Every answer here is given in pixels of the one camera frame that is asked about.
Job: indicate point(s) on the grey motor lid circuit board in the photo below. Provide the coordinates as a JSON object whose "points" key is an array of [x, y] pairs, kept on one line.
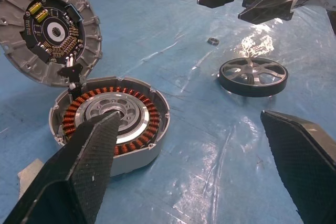
{"points": [[15, 11]]}

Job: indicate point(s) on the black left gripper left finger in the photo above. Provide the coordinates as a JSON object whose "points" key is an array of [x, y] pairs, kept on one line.
{"points": [[78, 169]]}

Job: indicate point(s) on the grey motor housing copper windings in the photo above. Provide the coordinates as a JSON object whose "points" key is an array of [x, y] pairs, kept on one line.
{"points": [[147, 129]]}

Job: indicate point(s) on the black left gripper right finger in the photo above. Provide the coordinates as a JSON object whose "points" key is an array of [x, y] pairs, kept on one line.
{"points": [[302, 161]]}

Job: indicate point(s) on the silver spoked rotor wheel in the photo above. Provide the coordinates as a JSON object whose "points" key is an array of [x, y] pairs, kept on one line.
{"points": [[228, 77]]}

